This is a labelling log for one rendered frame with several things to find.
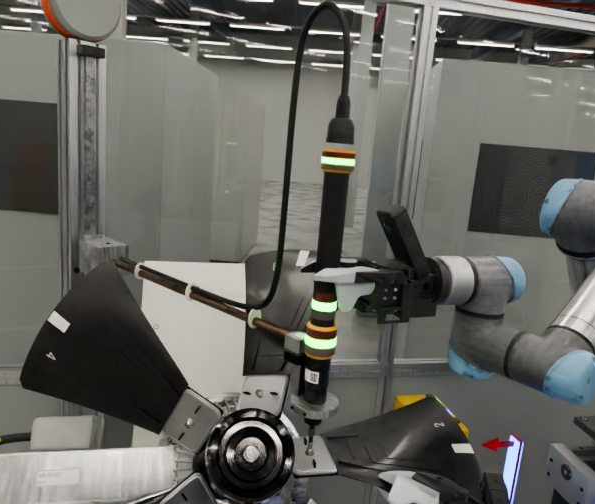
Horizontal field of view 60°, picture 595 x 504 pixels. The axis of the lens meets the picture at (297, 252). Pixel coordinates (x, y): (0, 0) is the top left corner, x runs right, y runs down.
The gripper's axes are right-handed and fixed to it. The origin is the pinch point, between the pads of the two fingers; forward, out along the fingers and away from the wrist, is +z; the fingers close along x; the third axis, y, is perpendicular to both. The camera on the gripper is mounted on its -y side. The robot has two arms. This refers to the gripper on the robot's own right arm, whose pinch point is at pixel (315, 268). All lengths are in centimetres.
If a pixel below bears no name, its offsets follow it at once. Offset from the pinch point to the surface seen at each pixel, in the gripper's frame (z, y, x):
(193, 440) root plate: 14.1, 27.2, 6.0
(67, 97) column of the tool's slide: 32, -22, 62
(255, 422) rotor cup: 7.2, 21.6, -0.6
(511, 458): -35.6, 30.8, -6.3
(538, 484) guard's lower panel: -119, 92, 51
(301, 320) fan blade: -3.0, 11.0, 9.6
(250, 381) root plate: 4.5, 20.9, 10.2
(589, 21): -104, -58, 53
